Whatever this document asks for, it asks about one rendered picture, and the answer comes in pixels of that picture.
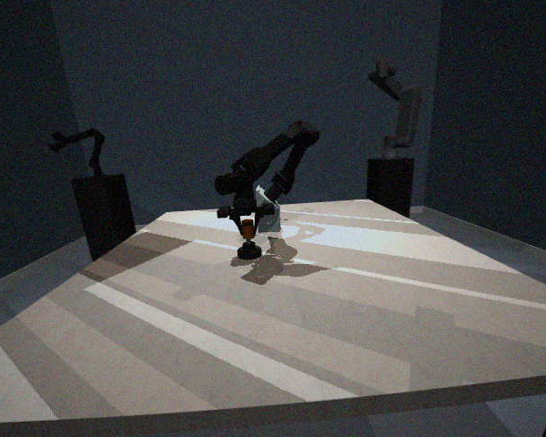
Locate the orange knob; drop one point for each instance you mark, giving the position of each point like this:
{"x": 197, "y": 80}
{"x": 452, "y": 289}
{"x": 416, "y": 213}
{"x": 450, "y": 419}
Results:
{"x": 247, "y": 228}

